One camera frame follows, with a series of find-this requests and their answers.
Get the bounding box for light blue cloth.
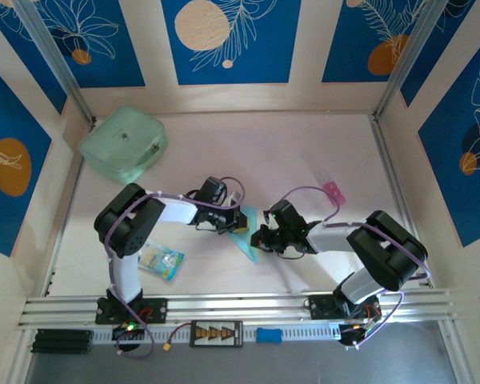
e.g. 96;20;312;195
226;206;263;265

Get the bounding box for pink clear plastic stick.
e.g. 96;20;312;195
314;170;347;207

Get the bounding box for blue yellow snack packet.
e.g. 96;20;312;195
138;242;186;284

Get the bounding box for blue foam block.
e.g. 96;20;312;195
255;326;283;344

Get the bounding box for black power distribution board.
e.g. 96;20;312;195
189;320;244;348

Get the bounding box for black wiring hub green light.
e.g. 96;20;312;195
111;319;146;342
338;319;379;349

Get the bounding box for mint green zip pouch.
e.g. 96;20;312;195
78;105;170;186

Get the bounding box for black profile bar stack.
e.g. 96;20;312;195
30;328;94;355

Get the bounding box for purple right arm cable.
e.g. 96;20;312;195
282;186;431;347

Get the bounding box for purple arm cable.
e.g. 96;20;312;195
282;186;431;347
103;175;247;361

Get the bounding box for aluminium mounting rail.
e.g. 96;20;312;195
18;290;459;331

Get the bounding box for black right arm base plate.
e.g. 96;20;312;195
308;294;347;321

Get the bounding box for slotted grey cable duct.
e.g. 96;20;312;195
91;322;345;346

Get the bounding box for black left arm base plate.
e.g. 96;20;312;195
94;296;169;325

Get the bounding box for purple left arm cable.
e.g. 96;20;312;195
103;175;247;361

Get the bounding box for aluminium table side rail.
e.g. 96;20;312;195
370;115;433;289
42;158;85;298

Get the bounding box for wire with yellow connector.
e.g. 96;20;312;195
162;322;193;354

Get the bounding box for aluminium frame post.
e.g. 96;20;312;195
374;0;451;121
14;0;97;125

